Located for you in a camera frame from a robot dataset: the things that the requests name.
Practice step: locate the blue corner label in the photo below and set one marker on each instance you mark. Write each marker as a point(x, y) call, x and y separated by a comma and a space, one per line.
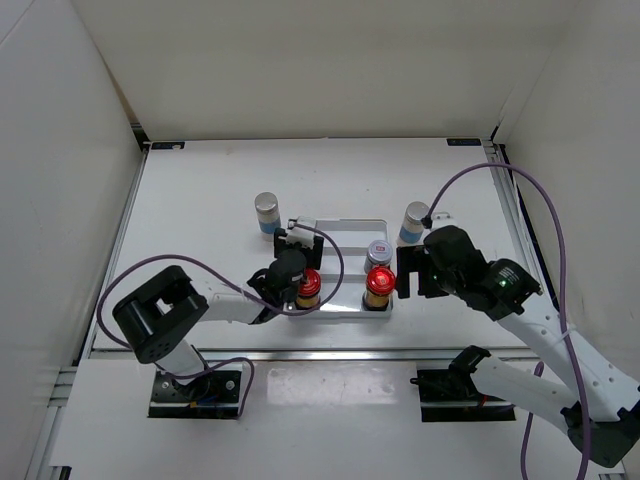
point(464, 142)
point(168, 145)

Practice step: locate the short white-cap jar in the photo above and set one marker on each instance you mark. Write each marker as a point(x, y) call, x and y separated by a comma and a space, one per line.
point(379, 253)

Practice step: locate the tall silver-cap bottle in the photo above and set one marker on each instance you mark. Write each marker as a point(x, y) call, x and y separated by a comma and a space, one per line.
point(268, 214)
point(412, 228)

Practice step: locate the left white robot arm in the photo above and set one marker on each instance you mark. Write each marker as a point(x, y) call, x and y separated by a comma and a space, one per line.
point(156, 316)

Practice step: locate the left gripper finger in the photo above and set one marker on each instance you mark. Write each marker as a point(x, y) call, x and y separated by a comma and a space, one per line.
point(315, 259)
point(280, 243)

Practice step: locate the white divided tray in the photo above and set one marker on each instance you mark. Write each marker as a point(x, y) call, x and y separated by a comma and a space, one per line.
point(342, 270)

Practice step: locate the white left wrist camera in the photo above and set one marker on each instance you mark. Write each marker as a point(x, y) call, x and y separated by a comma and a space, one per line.
point(300, 231)

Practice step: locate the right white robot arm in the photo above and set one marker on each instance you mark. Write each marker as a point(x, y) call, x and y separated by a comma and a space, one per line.
point(594, 403)

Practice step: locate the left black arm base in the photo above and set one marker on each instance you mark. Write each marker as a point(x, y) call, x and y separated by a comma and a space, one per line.
point(216, 396)

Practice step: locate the red-cap bottle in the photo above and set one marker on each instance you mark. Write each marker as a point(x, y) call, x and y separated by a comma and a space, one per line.
point(379, 288)
point(309, 290)

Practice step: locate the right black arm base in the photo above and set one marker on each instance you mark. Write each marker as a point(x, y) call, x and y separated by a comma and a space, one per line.
point(444, 398)

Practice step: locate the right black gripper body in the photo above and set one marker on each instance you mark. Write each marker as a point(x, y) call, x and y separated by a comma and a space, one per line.
point(447, 279)

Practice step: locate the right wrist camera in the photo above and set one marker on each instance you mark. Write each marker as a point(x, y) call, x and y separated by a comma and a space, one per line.
point(442, 219)

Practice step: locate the left blue corner label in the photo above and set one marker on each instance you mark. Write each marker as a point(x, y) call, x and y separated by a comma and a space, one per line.
point(168, 145)

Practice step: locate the right blue corner label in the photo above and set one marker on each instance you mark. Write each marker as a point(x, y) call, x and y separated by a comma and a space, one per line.
point(464, 142)

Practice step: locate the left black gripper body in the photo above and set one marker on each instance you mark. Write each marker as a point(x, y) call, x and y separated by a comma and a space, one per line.
point(290, 297)

